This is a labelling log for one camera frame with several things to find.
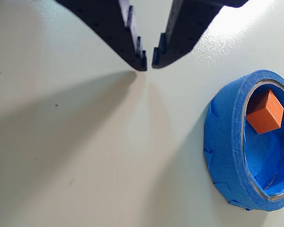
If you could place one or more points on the orange cube block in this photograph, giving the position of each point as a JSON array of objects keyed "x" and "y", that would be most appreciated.
[{"x": 265, "y": 118}]

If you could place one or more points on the blue tape roll bin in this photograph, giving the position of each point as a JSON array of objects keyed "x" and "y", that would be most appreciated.
[{"x": 222, "y": 142}]

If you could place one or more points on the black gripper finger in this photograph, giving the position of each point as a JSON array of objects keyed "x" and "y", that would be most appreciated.
[
  {"x": 109, "y": 26},
  {"x": 187, "y": 28}
]

